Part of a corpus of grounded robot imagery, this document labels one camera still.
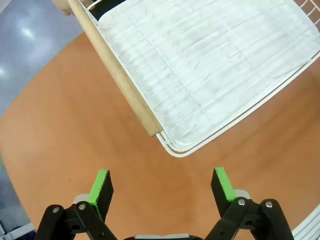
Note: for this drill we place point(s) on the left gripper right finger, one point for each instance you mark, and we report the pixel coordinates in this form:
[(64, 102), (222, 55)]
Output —
[(222, 190)]

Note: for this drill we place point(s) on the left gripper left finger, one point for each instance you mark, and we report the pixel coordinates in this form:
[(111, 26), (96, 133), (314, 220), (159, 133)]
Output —
[(101, 192)]

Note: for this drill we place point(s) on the white drip tray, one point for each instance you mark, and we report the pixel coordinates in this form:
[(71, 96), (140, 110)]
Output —
[(200, 62)]

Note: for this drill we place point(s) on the person's right hand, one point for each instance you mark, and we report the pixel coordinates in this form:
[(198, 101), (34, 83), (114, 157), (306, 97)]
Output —
[(62, 7)]

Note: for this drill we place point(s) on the white ribbed plastic board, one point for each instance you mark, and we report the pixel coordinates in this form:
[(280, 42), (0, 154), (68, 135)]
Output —
[(308, 225)]

